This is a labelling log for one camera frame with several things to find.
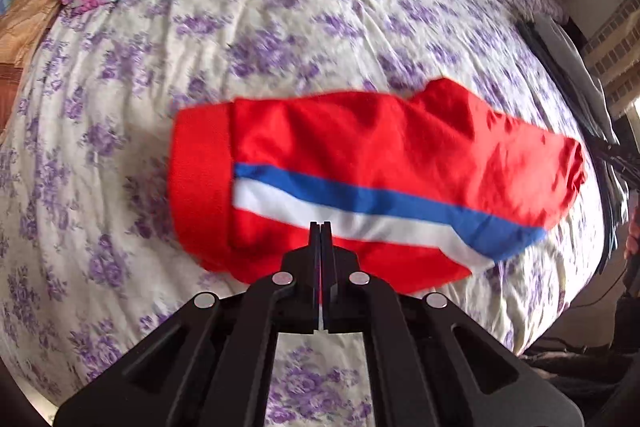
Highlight red pants with striped side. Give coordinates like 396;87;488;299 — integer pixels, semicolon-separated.
168;78;587;298

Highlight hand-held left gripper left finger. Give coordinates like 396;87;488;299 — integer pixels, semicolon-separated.
53;221;321;427

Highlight orange brown blanket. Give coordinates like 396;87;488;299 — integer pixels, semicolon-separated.
0;0;101;138

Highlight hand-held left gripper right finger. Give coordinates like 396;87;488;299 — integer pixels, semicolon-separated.
320;221;586;427

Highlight purple floral bed sheet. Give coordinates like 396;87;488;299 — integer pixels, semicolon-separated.
0;0;608;427

